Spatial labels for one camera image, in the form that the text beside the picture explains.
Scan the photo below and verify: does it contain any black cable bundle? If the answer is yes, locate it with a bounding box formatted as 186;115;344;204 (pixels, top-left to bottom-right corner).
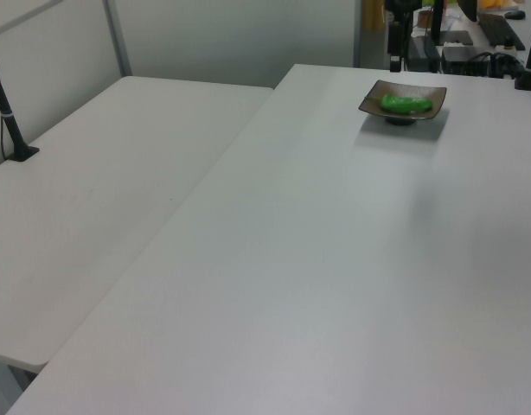
489;51;522;80

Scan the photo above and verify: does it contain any black electronics box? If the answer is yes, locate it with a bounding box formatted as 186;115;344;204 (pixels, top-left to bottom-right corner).
440;45;492;75

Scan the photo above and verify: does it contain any green chili pepper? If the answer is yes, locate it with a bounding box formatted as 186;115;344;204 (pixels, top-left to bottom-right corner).
380;93;435;115

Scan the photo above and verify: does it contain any black clamp pole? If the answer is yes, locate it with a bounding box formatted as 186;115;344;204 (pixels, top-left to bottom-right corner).
513;0;531;91

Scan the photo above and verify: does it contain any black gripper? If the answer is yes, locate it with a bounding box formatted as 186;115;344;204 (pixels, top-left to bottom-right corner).
387;20;404;73

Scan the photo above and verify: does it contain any brown square ceramic plate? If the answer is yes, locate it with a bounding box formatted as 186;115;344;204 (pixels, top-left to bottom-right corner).
358;80;448;127

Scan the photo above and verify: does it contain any black monitor stand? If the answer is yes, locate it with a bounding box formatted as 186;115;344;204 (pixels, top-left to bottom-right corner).
430;0;472;47

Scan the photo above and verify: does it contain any black camera pole with base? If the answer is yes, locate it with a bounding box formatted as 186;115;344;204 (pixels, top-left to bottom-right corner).
0;45;41;163

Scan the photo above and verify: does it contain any grey partition post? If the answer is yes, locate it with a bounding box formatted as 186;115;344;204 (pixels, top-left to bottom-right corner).
102;0;133;80

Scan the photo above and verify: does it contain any black keyboard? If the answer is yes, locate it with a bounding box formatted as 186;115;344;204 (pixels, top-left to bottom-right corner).
477;11;527;49

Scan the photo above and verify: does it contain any thin black cable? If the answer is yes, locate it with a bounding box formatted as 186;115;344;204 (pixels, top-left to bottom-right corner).
0;112;10;161

